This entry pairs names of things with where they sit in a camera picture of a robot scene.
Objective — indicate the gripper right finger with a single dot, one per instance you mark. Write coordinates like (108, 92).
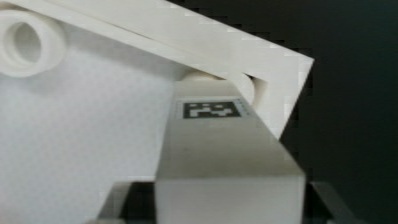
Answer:
(326, 208)

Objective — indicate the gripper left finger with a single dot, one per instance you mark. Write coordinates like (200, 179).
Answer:
(129, 206)

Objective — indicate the white desk tabletop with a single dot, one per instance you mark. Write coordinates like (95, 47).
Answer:
(95, 55)

